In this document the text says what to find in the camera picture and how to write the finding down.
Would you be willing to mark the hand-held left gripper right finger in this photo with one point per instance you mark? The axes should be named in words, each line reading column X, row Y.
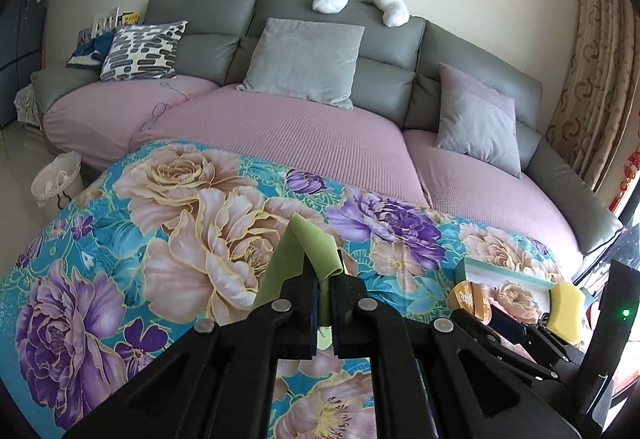
column 342, row 314

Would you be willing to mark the grey and purple pillow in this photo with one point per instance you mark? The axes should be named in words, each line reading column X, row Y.
column 475, row 129

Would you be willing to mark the floral tablecloth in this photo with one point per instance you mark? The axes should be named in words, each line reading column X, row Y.
column 100, row 269

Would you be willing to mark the row of books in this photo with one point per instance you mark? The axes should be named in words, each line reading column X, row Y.
column 110, row 21

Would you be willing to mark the blue cabinet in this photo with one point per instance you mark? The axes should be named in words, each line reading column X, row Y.
column 20, row 54

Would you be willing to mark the white waste basket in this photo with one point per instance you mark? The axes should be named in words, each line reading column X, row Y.
column 57, row 179

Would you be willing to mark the beige patterned curtain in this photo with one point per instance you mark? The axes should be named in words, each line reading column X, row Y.
column 595, row 69

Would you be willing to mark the yellow sponge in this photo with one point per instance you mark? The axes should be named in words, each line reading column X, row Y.
column 567, row 309

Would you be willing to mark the orange-yellow roll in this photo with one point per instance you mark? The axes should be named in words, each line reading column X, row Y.
column 467, row 301

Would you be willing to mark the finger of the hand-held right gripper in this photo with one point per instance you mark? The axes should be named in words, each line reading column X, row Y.
column 510, row 326
column 505, row 349

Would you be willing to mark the grey sofa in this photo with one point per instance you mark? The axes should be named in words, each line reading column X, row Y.
column 300, row 4

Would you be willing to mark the black white patterned pillow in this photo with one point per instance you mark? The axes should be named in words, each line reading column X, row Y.
column 142, row 51

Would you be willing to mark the teal cardboard tray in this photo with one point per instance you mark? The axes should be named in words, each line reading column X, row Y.
column 480, row 269

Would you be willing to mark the purple sofa seat cover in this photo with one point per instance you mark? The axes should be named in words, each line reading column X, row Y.
column 300, row 134

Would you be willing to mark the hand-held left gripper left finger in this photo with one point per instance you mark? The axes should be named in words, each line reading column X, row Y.
column 310, row 314

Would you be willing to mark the red hanging decoration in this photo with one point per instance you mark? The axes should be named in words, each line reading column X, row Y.
column 627, row 189

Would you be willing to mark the plain grey pillow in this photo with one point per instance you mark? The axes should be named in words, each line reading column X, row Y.
column 305, row 59

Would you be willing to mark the dark blue cloth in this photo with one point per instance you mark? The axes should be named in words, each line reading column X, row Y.
column 92, row 49

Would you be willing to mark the green cloth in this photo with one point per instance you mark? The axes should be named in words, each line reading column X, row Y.
column 315, row 249

